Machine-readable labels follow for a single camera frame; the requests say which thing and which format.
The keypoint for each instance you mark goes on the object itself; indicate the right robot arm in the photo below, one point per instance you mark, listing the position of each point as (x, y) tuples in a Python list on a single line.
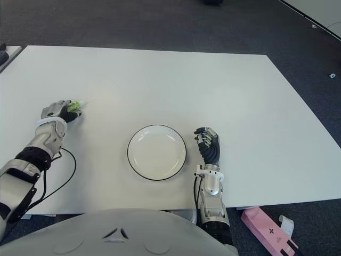
[(213, 202)]

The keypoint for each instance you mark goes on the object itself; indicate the black game controller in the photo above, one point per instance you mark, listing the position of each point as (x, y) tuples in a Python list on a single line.
[(3, 57)]

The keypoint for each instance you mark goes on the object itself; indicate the green toothpaste tube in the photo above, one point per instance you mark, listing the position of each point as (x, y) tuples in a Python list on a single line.
[(74, 106)]

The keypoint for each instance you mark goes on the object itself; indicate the pink cardboard box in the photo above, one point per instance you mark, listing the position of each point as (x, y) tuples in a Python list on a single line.
[(266, 229)]

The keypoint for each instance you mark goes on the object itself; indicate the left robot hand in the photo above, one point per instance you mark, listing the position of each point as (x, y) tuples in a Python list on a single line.
[(54, 110)]

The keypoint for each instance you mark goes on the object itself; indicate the white plate with black rim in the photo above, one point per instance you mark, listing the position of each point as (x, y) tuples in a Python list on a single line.
[(157, 153)]

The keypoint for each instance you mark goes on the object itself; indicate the white paper strip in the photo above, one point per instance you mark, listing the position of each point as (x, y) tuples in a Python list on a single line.
[(287, 224)]

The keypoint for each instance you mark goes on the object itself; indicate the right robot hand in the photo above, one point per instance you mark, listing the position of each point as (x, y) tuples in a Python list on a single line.
[(210, 149)]

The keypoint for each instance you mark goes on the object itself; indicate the white board panel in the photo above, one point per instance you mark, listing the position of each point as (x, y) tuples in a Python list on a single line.
[(317, 13)]

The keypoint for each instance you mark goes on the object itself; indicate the grey robot torso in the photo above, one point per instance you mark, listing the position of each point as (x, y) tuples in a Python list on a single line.
[(106, 234)]

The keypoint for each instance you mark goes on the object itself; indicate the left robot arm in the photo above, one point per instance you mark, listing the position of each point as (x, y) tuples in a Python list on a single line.
[(34, 154)]

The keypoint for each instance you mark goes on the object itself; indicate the white side table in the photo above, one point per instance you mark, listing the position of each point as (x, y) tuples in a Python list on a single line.
[(8, 58)]

